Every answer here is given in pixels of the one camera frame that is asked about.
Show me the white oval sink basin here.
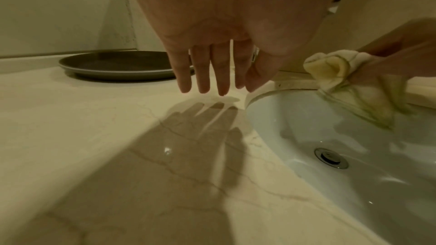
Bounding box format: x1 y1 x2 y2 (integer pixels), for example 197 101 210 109
245 89 436 245

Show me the person's right hand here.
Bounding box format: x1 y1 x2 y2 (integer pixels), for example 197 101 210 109
349 17 436 86

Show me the dark round tray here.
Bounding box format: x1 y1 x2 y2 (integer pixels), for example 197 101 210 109
57 51 196 81

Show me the person's left hand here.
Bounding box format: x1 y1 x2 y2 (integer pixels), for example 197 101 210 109
122 0 347 97

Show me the white green-edged cleaning cloth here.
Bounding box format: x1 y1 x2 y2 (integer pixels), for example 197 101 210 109
302 49 415 129

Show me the chrome sink drain stopper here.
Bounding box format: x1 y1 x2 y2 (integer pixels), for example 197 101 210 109
313 147 350 170

